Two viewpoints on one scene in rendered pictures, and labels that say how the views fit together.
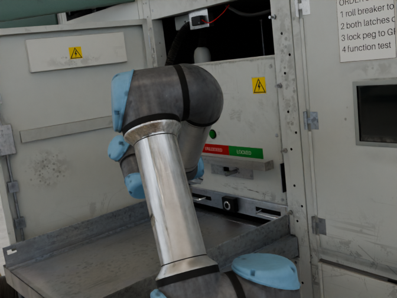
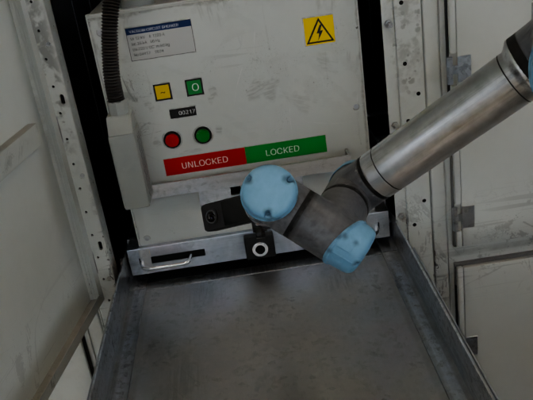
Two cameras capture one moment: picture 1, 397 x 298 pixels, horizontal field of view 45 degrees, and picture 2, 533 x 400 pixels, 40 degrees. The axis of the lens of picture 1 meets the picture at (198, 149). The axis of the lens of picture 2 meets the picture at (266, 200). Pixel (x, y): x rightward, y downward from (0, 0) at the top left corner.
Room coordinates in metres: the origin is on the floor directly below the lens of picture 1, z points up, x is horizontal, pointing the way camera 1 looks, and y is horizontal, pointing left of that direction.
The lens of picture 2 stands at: (0.78, 0.93, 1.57)
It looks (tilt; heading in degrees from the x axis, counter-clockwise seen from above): 24 degrees down; 308
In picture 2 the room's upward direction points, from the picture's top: 9 degrees counter-clockwise
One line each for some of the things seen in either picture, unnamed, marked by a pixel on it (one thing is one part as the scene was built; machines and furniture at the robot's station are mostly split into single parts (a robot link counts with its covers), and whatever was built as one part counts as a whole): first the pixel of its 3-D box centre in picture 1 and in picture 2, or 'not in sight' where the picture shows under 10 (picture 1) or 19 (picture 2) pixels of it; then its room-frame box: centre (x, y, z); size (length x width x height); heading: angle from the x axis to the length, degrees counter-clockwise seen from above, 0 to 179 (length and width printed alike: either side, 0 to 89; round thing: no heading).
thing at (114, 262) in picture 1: (148, 260); (279, 387); (1.39, 0.19, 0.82); 0.68 x 0.62 x 0.06; 129
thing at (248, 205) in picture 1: (237, 201); (258, 238); (1.64, -0.12, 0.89); 0.54 x 0.05 x 0.06; 39
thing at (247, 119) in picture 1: (226, 132); (240, 125); (1.63, -0.10, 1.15); 0.48 x 0.01 x 0.48; 39
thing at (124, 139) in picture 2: not in sight; (129, 157); (1.75, 0.08, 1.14); 0.08 x 0.05 x 0.17; 129
